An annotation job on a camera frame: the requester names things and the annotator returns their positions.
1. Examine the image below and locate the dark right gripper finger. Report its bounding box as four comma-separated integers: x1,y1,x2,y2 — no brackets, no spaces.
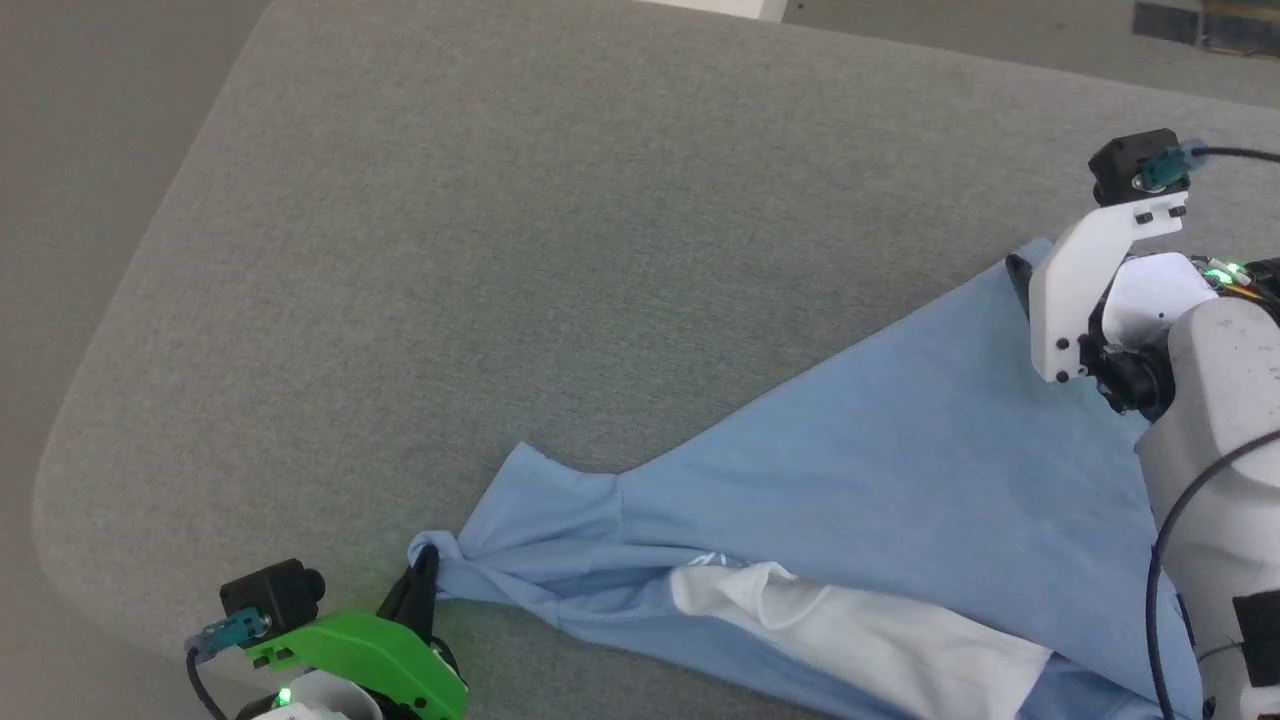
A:
1004,251,1037,323

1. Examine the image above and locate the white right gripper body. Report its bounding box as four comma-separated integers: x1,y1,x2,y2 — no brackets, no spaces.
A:
1027,200,1190,386

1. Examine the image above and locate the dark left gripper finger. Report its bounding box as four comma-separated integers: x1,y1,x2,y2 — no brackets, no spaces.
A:
414,545,442,646
377,565,426,631

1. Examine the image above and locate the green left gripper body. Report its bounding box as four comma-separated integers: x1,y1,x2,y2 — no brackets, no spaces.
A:
243,609,470,720

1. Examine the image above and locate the light blue and white garment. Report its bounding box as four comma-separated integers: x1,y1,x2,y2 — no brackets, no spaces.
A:
407,237,1209,720

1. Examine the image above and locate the black floor tape patch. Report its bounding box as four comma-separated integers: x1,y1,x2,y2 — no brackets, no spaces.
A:
1132,2,1201,46

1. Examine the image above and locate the dark floor plate with tape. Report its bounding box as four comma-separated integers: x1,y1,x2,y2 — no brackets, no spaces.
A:
1198,0,1280,57

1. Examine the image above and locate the white box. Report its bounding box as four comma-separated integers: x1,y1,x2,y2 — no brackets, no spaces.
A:
636,0,787,23

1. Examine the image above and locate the black left camera cable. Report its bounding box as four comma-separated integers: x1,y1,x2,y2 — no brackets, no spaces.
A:
184,610,273,720

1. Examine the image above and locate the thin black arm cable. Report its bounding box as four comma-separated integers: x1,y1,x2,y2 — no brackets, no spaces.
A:
1144,430,1280,720

